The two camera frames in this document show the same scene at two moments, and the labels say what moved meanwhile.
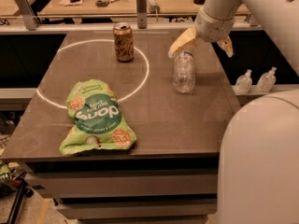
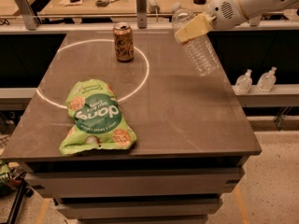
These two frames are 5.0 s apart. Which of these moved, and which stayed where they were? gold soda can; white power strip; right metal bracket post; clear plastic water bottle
Moved: clear plastic water bottle
Stayed: gold soda can; white power strip; right metal bracket post
